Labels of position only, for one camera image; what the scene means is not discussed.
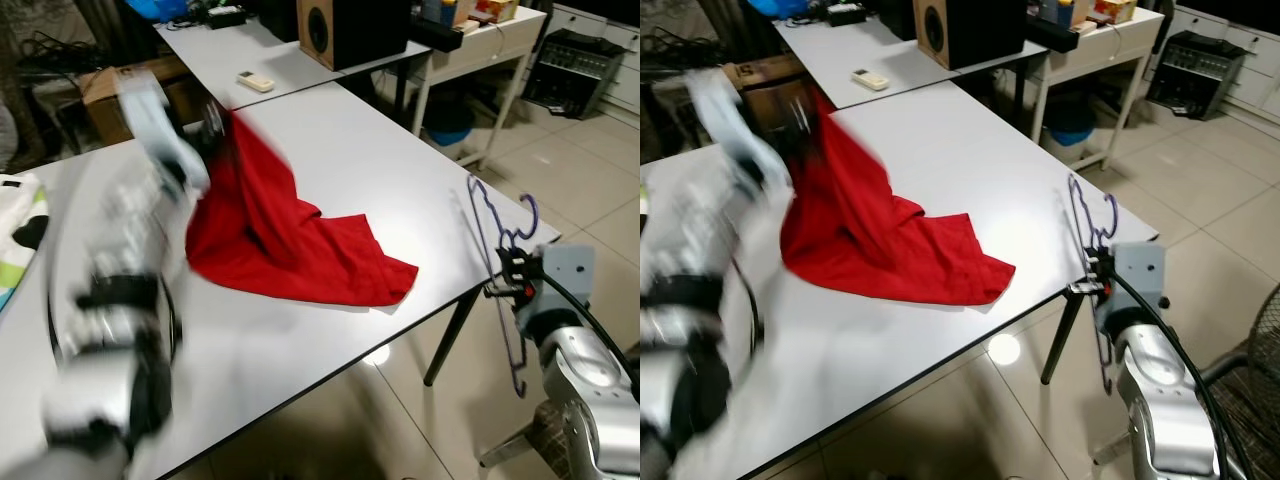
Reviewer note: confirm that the brown speaker with round driver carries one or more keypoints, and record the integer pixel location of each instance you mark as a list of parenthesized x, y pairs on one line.
[(360, 30), (975, 30)]

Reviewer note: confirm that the plain brown cardboard box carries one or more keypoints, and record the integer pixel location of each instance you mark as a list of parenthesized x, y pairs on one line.
[(760, 85), (105, 95)]

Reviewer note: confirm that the blue bucket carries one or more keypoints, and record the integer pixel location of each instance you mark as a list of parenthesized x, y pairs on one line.
[(1070, 125), (450, 125)]

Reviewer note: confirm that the blue plastic bag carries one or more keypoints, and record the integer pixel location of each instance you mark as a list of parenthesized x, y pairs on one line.
[(155, 8), (798, 7)]

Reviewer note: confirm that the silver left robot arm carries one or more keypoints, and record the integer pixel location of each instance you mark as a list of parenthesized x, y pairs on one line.
[(110, 330), (690, 340)]

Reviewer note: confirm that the small white table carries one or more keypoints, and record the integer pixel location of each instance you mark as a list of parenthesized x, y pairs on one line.
[(230, 55), (850, 50)]

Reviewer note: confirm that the large white table black legs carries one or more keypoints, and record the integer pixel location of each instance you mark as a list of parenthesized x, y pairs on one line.
[(400, 180), (1000, 170)]

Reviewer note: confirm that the white desk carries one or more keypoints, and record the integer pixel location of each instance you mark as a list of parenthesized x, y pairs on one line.
[(490, 45), (1100, 45)]

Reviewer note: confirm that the white low drawer cabinet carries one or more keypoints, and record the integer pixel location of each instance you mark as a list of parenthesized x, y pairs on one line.
[(610, 40), (1240, 40)]

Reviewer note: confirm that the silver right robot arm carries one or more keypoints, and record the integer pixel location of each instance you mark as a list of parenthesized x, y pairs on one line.
[(590, 380), (1165, 390)]

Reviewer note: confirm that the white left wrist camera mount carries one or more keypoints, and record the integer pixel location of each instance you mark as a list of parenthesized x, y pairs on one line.
[(160, 135), (740, 130)]

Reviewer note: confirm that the purple plastic hanger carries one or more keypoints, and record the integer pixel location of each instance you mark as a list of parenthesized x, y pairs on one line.
[(535, 212), (1113, 212)]

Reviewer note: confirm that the black plastic crate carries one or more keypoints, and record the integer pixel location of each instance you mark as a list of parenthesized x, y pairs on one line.
[(575, 70), (1195, 70)]

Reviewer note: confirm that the red T-shirt with print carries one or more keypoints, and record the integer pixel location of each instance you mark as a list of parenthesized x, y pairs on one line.
[(290, 240), (880, 240)]

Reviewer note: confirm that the white remote control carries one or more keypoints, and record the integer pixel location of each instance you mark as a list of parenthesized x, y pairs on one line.
[(871, 79), (256, 81)]

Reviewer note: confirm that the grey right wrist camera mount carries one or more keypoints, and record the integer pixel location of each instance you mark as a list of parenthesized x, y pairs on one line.
[(565, 270), (1140, 270)]

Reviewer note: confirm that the white green striped cloth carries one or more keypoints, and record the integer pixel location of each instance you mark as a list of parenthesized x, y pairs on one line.
[(20, 200)]

